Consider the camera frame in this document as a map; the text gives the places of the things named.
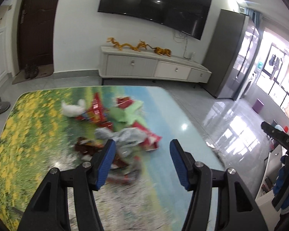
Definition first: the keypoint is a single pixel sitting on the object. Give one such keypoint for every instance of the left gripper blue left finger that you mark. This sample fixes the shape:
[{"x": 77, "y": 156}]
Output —
[{"x": 103, "y": 164}]

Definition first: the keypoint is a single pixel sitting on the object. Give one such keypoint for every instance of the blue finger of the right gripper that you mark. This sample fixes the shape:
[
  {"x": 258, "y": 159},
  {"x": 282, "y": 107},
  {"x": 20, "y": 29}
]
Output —
[{"x": 271, "y": 131}]

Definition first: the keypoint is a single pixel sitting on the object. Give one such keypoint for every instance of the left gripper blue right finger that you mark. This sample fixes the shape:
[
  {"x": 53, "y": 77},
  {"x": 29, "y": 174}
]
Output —
[{"x": 183, "y": 164}]

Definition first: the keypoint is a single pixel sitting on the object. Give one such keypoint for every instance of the red pink paper wrapper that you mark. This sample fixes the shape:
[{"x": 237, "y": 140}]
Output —
[{"x": 151, "y": 141}]

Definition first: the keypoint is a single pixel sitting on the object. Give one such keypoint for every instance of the white tissue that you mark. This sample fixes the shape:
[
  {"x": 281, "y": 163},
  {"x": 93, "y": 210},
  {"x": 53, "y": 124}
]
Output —
[{"x": 71, "y": 110}]

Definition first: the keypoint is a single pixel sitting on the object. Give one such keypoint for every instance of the dark brown snack wrapper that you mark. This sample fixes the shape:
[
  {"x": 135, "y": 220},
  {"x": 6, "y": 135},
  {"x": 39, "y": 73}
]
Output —
[{"x": 87, "y": 148}]

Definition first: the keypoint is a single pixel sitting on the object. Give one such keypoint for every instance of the white printed plastic bag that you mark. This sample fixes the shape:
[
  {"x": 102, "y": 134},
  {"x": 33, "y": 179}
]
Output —
[{"x": 125, "y": 139}]

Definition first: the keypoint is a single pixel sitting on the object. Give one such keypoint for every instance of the purple storage stool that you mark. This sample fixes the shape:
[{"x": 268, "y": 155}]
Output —
[{"x": 258, "y": 106}]

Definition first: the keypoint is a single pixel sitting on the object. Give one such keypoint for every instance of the light green paper sheet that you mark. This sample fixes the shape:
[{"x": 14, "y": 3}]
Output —
[{"x": 128, "y": 112}]

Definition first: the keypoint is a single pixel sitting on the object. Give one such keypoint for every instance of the red snack bag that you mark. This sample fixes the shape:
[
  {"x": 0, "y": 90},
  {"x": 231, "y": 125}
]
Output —
[{"x": 96, "y": 114}]

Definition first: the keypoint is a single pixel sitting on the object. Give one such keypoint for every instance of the washing machine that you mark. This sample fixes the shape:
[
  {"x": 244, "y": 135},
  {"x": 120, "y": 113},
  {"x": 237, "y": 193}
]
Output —
[{"x": 250, "y": 82}]

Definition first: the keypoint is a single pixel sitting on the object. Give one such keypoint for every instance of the grey steel refrigerator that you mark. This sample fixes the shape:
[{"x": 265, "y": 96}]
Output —
[{"x": 229, "y": 54}]

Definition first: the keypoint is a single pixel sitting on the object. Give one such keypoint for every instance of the white grey tv cabinet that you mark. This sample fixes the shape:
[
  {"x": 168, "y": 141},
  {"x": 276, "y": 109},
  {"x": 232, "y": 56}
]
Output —
[{"x": 148, "y": 65}]

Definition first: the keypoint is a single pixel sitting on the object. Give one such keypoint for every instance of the brown door mat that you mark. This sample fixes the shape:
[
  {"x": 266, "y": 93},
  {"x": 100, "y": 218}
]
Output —
[{"x": 44, "y": 71}]

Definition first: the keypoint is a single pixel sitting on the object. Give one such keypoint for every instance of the dark shoes pair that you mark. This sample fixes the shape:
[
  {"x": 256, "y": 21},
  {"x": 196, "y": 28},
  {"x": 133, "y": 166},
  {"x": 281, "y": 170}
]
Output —
[{"x": 31, "y": 71}]

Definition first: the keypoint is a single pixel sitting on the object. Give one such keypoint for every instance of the golden dragon figurine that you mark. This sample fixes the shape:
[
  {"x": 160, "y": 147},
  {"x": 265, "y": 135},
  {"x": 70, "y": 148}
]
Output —
[{"x": 138, "y": 47}]

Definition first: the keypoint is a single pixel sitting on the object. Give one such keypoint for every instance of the golden tiger figurine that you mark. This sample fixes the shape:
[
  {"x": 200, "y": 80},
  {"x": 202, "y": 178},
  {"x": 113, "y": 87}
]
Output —
[{"x": 161, "y": 51}]

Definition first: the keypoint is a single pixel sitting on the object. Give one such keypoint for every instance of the dark brown entrance door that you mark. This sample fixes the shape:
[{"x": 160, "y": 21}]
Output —
[{"x": 36, "y": 32}]

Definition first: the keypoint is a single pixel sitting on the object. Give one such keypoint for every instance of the black wall television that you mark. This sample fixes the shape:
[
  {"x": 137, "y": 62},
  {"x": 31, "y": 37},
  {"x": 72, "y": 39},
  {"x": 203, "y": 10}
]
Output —
[{"x": 186, "y": 16}]

